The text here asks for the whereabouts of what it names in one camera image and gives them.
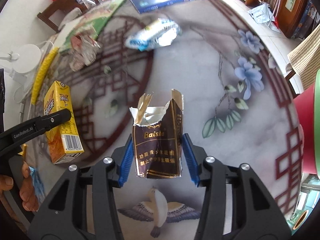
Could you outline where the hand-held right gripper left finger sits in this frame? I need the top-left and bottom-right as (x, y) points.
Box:
(29, 134), (134, 240)

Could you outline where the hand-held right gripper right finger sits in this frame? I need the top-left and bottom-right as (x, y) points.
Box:
(182, 133), (292, 240)

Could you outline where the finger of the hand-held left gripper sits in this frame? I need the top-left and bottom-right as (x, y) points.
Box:
(0, 109), (72, 158)

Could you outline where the yellow drink carton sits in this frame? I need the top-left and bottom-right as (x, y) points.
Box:
(44, 80), (85, 165)

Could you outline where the torn brown cigarette pack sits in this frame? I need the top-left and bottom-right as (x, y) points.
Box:
(129, 89), (185, 180)

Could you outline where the person's left hand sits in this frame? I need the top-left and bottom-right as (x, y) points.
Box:
(0, 161), (39, 212)

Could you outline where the blue patterned packet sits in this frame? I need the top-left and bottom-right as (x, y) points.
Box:
(31, 166), (46, 202)

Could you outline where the white paper sheet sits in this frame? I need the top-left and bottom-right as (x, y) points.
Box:
(54, 7), (83, 43)

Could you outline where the dark wooden chair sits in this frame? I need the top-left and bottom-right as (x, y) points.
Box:
(37, 0), (85, 33)

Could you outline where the green tape roll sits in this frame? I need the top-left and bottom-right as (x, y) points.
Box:
(290, 209), (311, 231)

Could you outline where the green printed bag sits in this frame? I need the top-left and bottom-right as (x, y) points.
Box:
(60, 0), (127, 53)

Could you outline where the crumpled blue white wrapper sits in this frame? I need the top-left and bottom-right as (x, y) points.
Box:
(125, 17), (182, 52)

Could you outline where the wooden chair under towel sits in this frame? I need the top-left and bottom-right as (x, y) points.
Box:
(285, 65), (302, 99)

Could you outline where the beige striped towel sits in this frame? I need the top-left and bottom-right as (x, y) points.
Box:
(287, 27), (320, 91)

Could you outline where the light blue plastic bag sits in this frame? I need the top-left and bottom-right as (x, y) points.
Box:
(247, 2), (276, 26)

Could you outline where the wooden partition cabinet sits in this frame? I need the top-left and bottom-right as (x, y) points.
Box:
(262, 0), (312, 39)

